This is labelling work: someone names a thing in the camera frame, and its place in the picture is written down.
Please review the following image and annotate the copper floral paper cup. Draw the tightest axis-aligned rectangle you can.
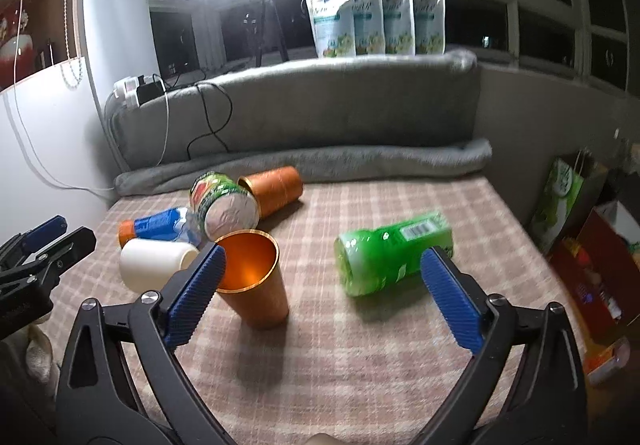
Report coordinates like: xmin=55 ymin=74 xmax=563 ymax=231
xmin=216 ymin=229 xmax=290 ymax=330

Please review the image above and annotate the white plastic cup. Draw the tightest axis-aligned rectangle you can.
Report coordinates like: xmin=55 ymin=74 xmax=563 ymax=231
xmin=119 ymin=238 xmax=200 ymax=293

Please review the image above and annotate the red cardboard box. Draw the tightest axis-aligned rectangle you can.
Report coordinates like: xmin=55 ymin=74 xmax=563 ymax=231
xmin=549 ymin=201 xmax=639 ymax=343

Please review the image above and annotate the pink plaid seat cover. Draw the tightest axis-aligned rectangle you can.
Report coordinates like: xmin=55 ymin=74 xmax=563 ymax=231
xmin=46 ymin=176 xmax=586 ymax=445

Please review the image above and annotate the white power strip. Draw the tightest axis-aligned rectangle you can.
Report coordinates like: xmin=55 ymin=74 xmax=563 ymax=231
xmin=113 ymin=75 xmax=165 ymax=109

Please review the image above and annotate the grapefruit label green bottle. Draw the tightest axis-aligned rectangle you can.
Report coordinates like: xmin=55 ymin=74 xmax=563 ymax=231
xmin=190 ymin=172 xmax=259 ymax=241

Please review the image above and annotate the green paper shopping bag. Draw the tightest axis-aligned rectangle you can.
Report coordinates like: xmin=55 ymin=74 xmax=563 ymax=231
xmin=528 ymin=149 xmax=608 ymax=254

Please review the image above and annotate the green tea bottle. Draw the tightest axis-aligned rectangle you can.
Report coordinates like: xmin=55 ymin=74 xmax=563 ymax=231
xmin=334 ymin=211 xmax=454 ymax=298

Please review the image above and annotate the grey fleece blanket roll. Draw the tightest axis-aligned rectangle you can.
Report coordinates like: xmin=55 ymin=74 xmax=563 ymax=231
xmin=114 ymin=138 xmax=492 ymax=197

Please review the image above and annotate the grey sofa backrest cushion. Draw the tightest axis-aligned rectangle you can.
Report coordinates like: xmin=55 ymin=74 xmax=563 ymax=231
xmin=104 ymin=49 xmax=480 ymax=170

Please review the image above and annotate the black tripod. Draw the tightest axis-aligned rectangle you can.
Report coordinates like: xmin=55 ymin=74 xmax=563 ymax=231
xmin=243 ymin=0 xmax=290 ymax=68

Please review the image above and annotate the refill pouch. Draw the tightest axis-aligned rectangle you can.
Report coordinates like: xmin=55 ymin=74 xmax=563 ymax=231
xmin=413 ymin=0 xmax=446 ymax=55
xmin=383 ymin=0 xmax=416 ymax=55
xmin=305 ymin=0 xmax=356 ymax=58
xmin=352 ymin=0 xmax=385 ymax=56

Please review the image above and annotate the white cable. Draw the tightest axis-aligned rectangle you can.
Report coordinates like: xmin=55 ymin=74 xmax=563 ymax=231
xmin=4 ymin=0 xmax=173 ymax=190

